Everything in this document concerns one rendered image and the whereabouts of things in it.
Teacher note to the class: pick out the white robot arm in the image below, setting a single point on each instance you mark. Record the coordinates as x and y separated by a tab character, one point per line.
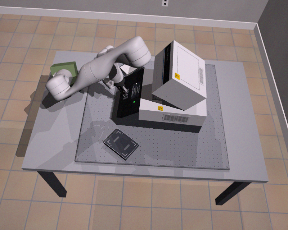
133	52

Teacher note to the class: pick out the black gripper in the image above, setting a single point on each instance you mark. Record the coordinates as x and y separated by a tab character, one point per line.
121	87

